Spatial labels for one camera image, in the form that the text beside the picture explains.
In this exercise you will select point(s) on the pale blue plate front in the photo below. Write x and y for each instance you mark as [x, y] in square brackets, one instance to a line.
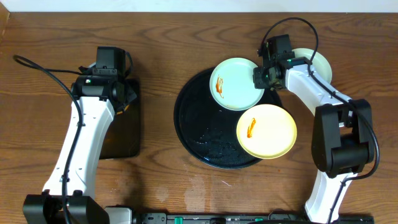
[321, 64]

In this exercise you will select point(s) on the pale blue plate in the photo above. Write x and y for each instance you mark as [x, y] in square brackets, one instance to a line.
[321, 64]
[232, 86]

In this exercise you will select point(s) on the pale blue plate back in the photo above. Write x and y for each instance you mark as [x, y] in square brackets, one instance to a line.
[232, 86]

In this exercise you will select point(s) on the orange green scrub sponge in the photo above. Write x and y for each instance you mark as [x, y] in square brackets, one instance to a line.
[122, 110]

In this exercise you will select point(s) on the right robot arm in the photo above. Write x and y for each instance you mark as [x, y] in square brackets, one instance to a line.
[343, 140]

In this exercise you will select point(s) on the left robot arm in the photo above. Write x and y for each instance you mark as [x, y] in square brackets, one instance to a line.
[98, 94]

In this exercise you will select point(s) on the black rectangular tray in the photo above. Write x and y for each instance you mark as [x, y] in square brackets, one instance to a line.
[123, 138]

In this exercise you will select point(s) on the round black serving tray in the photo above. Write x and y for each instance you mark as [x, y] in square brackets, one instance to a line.
[206, 129]

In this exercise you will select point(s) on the yellow plate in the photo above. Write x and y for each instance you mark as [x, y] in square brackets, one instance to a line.
[266, 131]

